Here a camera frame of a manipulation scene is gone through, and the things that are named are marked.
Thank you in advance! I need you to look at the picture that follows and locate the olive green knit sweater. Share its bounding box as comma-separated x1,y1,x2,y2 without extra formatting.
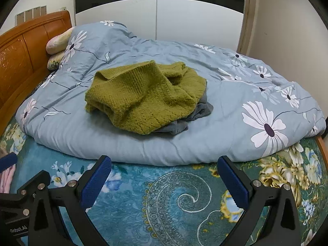
85,60,207,135

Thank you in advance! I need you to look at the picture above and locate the pink folded garment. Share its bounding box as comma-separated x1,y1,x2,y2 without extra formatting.
0,148,17,194

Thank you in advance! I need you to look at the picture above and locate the orange wooden headboard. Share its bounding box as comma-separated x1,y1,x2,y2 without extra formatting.
0,11,72,133

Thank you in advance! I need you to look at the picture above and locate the yellow floral pillow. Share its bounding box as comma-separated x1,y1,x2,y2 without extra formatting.
47,51,65,71

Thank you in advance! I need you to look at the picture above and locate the light blue floral duvet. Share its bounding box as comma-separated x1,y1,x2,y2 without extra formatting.
16,20,326,166

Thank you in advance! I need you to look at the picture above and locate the cream floral pillow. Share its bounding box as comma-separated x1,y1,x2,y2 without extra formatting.
46,27,74,55

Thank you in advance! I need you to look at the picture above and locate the dark grey garment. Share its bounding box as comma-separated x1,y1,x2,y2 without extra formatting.
154,91,213,136

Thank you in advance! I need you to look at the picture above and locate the white black wardrobe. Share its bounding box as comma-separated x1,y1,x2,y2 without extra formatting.
74,0,246,50

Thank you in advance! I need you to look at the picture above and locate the wall switch panel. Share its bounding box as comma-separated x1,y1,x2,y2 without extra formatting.
15,6,47,26

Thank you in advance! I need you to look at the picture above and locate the wooden door frame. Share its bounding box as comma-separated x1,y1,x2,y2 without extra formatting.
237,0,259,56

